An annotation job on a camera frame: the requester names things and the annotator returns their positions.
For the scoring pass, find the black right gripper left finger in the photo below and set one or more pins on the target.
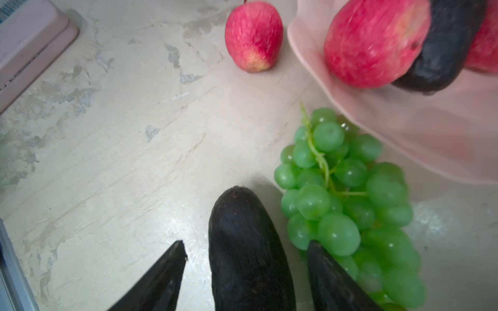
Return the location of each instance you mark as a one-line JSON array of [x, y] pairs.
[[159, 288]]

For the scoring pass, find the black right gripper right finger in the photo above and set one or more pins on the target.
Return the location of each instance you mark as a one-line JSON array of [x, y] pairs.
[[332, 287]]

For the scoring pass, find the dark avocado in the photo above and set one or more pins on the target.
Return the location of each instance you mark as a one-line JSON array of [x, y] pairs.
[[454, 25], [249, 267]]

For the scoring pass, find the green grape bunch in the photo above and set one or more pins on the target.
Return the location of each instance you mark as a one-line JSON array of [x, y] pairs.
[[337, 192]]

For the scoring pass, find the red apple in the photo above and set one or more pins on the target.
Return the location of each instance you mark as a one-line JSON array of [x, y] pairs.
[[254, 36], [370, 44], [483, 54]]

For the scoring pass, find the red apple front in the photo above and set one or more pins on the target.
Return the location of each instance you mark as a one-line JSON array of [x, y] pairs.
[[254, 36]]

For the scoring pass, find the pink tray under arm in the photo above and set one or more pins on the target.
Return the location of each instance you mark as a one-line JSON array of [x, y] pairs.
[[33, 36]]

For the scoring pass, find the pink scalloped fruit bowl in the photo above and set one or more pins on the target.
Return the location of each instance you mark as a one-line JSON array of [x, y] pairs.
[[452, 132]]

